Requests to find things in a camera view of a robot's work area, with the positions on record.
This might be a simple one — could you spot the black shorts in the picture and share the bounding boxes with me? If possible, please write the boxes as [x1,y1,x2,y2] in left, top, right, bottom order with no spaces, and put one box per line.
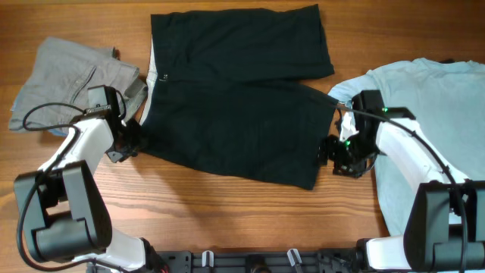
[142,5,336,190]

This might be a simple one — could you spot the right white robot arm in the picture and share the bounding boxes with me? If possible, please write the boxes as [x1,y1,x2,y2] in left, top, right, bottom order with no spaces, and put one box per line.
[318,107,484,272]

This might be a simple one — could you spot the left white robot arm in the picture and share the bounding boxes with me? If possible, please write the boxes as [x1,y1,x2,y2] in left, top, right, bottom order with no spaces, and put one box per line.
[14,111,164,272]

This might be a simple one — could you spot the folded grey shorts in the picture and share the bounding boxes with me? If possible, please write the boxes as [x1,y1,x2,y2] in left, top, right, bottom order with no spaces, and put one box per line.
[8,37,148,133]

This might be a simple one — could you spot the light blue t-shirt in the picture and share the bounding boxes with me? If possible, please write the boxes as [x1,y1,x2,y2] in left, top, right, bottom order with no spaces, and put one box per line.
[327,57,485,238]

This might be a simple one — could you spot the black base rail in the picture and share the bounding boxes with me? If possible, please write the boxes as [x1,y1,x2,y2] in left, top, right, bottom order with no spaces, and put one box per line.
[86,248,365,273]

